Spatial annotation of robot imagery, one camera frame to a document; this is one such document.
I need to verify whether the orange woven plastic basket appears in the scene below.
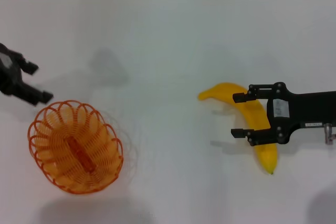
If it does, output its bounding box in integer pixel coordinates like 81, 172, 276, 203
27, 100, 124, 195

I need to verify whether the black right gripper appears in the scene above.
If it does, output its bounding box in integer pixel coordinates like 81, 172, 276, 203
230, 82, 336, 147

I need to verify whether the yellow banana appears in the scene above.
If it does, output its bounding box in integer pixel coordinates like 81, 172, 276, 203
197, 82, 279, 175

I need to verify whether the silver metal connector fitting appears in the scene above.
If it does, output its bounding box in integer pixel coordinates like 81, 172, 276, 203
323, 123, 336, 145

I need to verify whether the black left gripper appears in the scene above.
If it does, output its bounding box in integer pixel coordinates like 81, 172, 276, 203
0, 42, 54, 106

